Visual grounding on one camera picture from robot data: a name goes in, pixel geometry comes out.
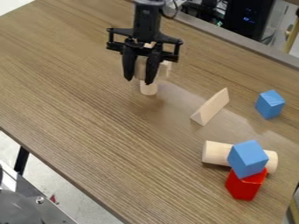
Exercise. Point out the small blue cube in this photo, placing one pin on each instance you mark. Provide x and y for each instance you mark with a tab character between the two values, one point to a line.
270	103

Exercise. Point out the red block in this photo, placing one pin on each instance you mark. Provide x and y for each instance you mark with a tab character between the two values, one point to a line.
243	188

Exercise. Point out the black computer tower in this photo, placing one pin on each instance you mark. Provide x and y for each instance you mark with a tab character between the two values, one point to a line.
249	17

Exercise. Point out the upright wooden cylinder block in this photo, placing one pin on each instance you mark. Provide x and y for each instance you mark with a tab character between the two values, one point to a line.
149	88

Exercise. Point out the small wooden block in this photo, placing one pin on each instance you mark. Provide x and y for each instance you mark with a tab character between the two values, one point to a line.
165	69

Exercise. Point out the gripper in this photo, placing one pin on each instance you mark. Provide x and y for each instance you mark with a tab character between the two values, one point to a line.
147	33

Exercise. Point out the large blue cube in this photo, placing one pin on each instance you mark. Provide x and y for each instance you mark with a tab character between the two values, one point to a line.
248	159

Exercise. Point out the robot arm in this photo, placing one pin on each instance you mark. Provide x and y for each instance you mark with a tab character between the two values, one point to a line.
148	11

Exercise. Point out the long wooden cylinder block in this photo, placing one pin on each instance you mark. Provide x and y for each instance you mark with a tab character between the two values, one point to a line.
215	153

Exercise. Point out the wooden triangular prism block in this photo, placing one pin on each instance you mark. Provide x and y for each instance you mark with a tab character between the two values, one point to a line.
210	108

